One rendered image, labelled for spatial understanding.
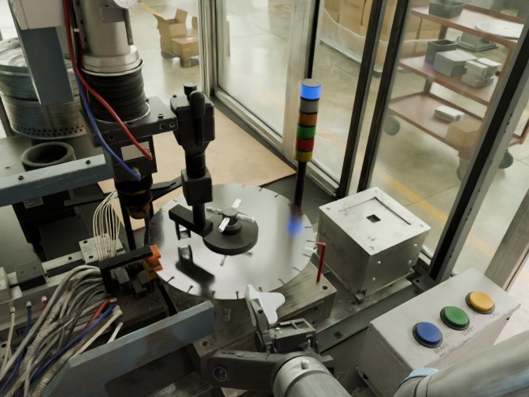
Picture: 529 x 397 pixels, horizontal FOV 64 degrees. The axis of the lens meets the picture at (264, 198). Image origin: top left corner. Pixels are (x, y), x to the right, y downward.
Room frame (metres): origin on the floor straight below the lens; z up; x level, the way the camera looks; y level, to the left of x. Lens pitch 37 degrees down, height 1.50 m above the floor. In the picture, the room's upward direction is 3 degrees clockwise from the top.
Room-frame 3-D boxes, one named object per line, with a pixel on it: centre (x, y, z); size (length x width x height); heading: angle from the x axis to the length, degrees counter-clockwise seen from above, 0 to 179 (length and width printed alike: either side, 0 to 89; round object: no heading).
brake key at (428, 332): (0.44, -0.29, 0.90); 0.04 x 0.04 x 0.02
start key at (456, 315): (0.48, -0.35, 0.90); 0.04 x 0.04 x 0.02
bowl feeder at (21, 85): (1.17, 0.63, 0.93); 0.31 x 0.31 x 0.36
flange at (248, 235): (0.62, 0.06, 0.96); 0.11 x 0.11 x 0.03
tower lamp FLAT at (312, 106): (0.88, -0.09, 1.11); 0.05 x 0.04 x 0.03; 32
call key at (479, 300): (0.51, -0.41, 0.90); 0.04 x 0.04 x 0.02
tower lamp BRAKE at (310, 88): (0.88, -0.09, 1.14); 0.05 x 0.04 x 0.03; 32
